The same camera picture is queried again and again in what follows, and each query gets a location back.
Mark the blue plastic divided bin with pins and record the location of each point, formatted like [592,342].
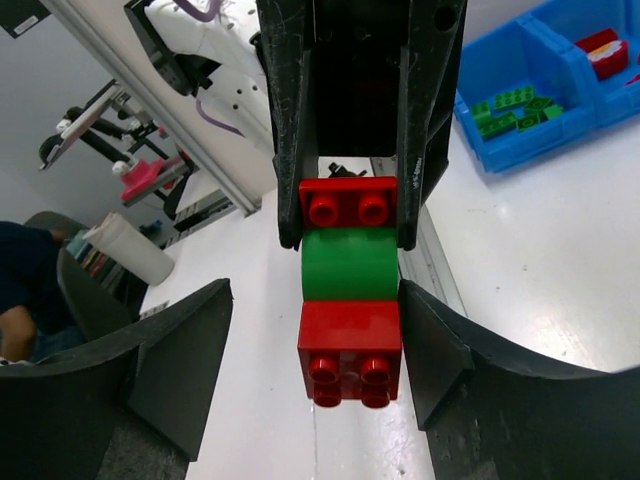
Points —
[538,48]

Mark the long green lego plate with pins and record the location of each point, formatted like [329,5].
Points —
[515,98]

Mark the seated person in background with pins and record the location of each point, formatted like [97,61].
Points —
[35,318]

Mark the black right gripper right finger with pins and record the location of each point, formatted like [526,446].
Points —
[493,409]

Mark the red green striped rounded lego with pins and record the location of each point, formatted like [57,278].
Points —
[348,250]

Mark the aluminium table rail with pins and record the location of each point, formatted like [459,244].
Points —
[103,30]

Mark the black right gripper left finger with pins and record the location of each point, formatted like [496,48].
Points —
[131,405]

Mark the pink black background device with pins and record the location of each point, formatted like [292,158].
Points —
[111,125]

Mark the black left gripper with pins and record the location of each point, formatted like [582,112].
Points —
[359,93]

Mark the green lego plate piece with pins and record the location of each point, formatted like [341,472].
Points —
[498,126]

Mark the small green lego brick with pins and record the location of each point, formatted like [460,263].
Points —
[552,111]

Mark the green square lego brick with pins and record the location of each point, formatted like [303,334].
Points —
[537,105]

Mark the white paper roll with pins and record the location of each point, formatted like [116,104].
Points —
[118,239]

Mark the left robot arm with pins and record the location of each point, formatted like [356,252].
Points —
[211,50]

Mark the red square lego brick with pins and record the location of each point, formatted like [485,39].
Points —
[350,350]

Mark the red white flower lego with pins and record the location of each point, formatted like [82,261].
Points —
[607,53]

